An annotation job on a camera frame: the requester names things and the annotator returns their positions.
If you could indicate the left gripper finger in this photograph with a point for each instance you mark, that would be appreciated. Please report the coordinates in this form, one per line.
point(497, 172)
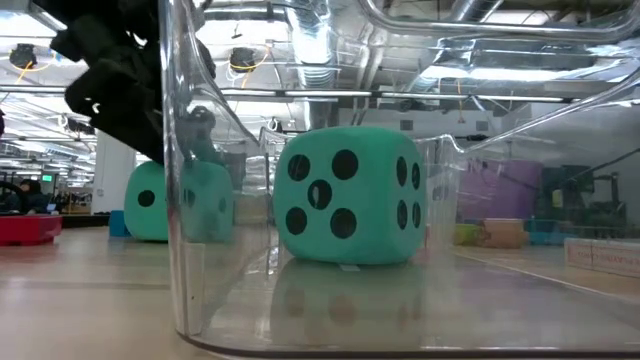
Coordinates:
point(202, 135)
point(125, 110)

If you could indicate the red toy brick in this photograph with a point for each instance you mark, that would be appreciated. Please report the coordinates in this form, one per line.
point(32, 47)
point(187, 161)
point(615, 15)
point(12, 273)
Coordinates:
point(27, 230)

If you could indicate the teal foam die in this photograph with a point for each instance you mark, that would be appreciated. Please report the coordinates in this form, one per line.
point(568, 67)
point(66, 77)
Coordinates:
point(360, 235)
point(150, 225)

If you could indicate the white pillar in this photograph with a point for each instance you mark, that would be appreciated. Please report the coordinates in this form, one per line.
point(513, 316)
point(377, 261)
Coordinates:
point(115, 180)

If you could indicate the black ceiling device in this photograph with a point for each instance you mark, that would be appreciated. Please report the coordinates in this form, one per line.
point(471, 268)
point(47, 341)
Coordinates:
point(22, 55)
point(244, 59)

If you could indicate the green exit sign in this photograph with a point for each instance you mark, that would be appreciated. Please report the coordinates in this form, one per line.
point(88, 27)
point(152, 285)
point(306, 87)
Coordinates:
point(47, 178)

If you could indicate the person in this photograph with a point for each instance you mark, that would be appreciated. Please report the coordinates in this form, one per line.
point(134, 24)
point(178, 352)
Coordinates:
point(30, 196)

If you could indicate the large clear plastic bin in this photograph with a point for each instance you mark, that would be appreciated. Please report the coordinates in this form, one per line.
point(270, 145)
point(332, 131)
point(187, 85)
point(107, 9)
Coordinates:
point(195, 290)

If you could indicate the lime green toy brick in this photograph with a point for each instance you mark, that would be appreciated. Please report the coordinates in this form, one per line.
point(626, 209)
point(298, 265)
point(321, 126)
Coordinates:
point(466, 234)

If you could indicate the purple plastic bucket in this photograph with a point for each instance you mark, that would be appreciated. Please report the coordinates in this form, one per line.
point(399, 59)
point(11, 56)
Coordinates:
point(500, 195)

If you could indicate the tan wooden block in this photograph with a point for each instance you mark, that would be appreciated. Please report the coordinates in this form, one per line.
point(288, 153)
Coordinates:
point(505, 233)

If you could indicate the flat blue toy brick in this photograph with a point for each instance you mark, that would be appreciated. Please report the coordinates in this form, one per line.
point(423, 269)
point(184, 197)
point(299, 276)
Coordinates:
point(547, 234)

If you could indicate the black aluminium table frame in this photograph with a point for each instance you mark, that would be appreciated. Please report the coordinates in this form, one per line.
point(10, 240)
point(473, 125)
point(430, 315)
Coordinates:
point(85, 220)

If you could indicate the silver ventilation duct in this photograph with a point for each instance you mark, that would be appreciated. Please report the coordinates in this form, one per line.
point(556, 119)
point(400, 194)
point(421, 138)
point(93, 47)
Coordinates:
point(312, 45)

